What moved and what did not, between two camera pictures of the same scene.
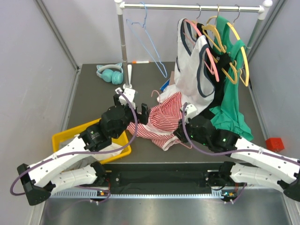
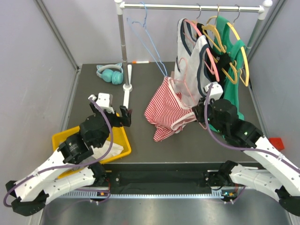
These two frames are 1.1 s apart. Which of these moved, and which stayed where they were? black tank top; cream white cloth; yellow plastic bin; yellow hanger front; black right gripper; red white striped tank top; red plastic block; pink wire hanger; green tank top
Moved: red white striped tank top; pink wire hanger; black right gripper
Stayed: yellow hanger front; black tank top; yellow plastic bin; red plastic block; green tank top; cream white cloth
